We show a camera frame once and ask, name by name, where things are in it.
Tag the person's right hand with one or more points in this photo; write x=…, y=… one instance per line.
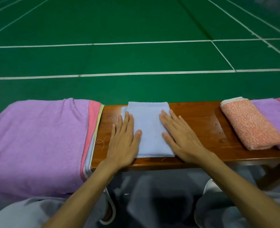
x=186, y=144

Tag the person's left hand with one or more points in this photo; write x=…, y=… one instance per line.
x=122, y=149

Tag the person's right thumb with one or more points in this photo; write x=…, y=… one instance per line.
x=169, y=140

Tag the person's left middle finger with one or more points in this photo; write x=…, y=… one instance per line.
x=125, y=122

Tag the person's right little finger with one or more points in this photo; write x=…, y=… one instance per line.
x=185, y=124

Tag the person's right middle finger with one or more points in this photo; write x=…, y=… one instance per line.
x=171, y=119

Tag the person's left little finger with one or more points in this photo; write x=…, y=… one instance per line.
x=113, y=132

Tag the person's left thumb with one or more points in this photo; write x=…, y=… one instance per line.
x=137, y=140

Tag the light blue towel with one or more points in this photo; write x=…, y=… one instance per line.
x=149, y=125

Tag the person's right forearm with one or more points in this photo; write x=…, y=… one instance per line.
x=244, y=192

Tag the person's left forearm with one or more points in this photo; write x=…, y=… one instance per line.
x=83, y=199

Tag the loose pale thread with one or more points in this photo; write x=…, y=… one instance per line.
x=102, y=141

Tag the large yellow towel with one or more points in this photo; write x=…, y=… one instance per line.
x=97, y=130

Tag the brown wooden bench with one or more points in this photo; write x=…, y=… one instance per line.
x=201, y=121

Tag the large pink towel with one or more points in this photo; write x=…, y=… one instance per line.
x=93, y=116

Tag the large pale blue towel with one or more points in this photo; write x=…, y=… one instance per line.
x=88, y=151

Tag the grey trousers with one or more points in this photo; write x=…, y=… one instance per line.
x=159, y=201

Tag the folded orange speckled towel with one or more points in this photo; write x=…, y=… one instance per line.
x=251, y=125

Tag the white shoe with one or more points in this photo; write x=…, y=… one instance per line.
x=111, y=211

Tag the large purple towel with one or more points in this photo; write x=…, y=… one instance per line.
x=35, y=144

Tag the folded purple towel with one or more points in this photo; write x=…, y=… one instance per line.
x=273, y=113

